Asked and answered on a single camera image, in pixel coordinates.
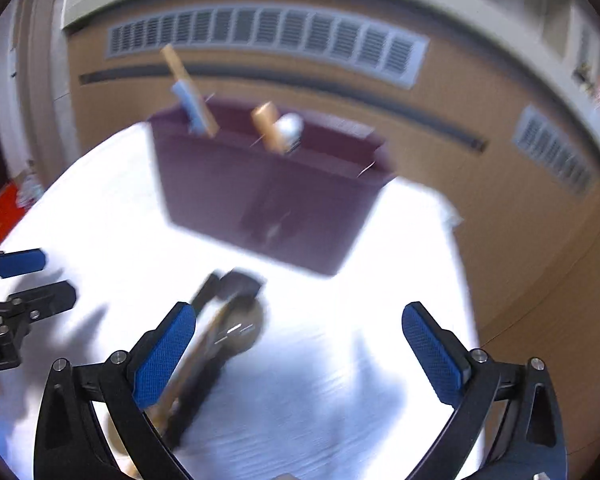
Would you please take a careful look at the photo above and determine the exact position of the wooden kitchen counter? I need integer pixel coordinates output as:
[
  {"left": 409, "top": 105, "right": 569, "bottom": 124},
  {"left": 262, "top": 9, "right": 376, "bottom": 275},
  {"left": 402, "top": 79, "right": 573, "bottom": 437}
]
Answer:
[{"left": 60, "top": 0, "right": 600, "bottom": 356}]

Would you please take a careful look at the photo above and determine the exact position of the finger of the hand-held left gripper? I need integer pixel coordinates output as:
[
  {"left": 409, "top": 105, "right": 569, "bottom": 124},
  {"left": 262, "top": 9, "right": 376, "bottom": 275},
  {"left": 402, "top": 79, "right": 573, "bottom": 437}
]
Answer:
[
  {"left": 0, "top": 247, "right": 47, "bottom": 279},
  {"left": 0, "top": 280, "right": 77, "bottom": 333}
]

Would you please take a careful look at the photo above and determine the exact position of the maroon plastic utensil holder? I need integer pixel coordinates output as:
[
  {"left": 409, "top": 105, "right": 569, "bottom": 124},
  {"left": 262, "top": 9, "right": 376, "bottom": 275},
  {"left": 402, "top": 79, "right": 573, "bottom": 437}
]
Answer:
[{"left": 147, "top": 100, "right": 396, "bottom": 277}]

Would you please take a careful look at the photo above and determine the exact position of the wooden spoon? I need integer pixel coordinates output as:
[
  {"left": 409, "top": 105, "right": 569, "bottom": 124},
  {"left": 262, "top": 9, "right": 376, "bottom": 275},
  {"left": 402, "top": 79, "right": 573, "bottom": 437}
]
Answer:
[{"left": 105, "top": 305, "right": 231, "bottom": 461}]

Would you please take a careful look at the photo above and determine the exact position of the small grey vent grille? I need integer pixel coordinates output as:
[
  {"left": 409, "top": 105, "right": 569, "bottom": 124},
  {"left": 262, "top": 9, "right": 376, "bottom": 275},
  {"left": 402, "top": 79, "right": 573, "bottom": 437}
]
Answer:
[{"left": 511, "top": 105, "right": 596, "bottom": 196}]

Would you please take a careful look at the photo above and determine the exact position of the long grey vent grille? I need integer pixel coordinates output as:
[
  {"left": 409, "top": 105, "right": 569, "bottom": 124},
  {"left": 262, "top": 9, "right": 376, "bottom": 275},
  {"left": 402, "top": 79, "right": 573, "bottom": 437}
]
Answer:
[{"left": 106, "top": 4, "right": 430, "bottom": 92}]

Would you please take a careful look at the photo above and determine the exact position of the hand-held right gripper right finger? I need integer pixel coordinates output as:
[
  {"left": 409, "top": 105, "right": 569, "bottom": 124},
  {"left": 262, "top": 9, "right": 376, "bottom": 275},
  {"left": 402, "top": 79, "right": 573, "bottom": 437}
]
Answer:
[{"left": 401, "top": 301, "right": 567, "bottom": 480}]

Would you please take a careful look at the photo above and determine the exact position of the slotted spoon with black handle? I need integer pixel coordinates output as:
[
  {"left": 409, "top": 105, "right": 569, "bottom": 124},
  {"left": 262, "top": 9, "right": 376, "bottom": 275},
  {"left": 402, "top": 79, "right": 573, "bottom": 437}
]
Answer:
[{"left": 165, "top": 292, "right": 271, "bottom": 451}]

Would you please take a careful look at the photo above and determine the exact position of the white textured tablecloth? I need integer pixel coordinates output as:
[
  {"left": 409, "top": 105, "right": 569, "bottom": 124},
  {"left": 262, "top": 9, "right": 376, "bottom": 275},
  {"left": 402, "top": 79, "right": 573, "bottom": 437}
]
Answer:
[{"left": 0, "top": 122, "right": 481, "bottom": 480}]

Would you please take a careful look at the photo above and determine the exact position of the grey plastic spoon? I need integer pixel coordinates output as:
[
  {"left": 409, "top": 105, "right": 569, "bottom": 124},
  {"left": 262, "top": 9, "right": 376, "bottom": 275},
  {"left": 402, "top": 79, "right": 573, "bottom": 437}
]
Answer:
[{"left": 171, "top": 82, "right": 209, "bottom": 136}]

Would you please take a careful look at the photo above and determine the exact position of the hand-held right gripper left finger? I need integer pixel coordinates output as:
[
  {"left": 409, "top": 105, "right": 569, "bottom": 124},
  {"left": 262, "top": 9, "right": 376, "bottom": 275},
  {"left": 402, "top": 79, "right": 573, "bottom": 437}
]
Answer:
[{"left": 32, "top": 301, "right": 198, "bottom": 480}]

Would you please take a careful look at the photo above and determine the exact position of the white knob metal utensil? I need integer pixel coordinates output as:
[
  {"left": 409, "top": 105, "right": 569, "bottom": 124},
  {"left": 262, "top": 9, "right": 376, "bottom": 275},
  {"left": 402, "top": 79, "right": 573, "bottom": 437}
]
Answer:
[{"left": 275, "top": 112, "right": 304, "bottom": 154}]

